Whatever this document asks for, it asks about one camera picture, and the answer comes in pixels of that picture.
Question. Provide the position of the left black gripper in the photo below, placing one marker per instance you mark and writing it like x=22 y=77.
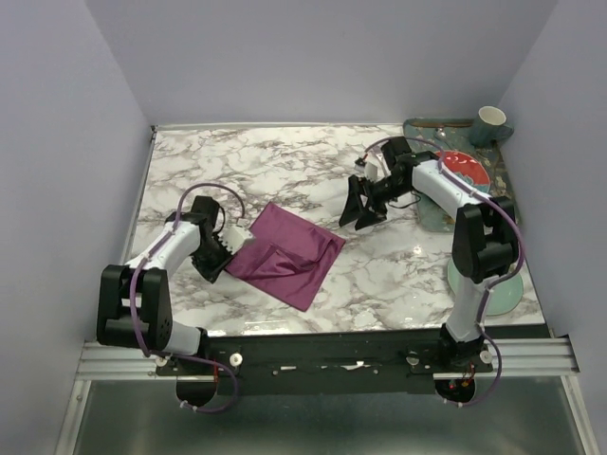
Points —
x=211 y=272

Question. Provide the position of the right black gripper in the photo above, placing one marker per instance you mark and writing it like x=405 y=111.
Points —
x=354 y=207

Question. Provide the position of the purple cloth napkin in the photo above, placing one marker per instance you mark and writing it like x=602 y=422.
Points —
x=289 y=257

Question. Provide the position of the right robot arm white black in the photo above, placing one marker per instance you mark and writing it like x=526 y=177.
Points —
x=487 y=246

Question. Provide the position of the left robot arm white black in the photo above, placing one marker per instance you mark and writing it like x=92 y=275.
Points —
x=135 y=308

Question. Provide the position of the floral teal placemat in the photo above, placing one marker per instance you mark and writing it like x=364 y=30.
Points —
x=458 y=140

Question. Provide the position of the red and teal plate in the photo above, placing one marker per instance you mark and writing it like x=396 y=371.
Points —
x=468 y=169

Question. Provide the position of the gold knife on placemat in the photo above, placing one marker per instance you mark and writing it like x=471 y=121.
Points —
x=440 y=124

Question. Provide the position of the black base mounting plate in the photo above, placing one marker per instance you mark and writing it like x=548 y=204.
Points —
x=334 y=363

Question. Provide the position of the dark teal mug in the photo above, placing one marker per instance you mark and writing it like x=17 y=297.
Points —
x=490 y=125

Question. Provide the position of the light green plate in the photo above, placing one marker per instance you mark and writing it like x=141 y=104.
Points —
x=506 y=295

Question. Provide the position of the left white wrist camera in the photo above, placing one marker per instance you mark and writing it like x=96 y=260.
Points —
x=235 y=237

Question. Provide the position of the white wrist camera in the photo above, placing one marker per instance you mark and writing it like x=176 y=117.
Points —
x=367 y=169
x=235 y=237

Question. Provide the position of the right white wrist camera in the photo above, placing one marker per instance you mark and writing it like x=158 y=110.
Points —
x=367 y=169

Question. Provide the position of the aluminium frame rail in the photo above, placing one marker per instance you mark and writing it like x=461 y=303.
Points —
x=120 y=405

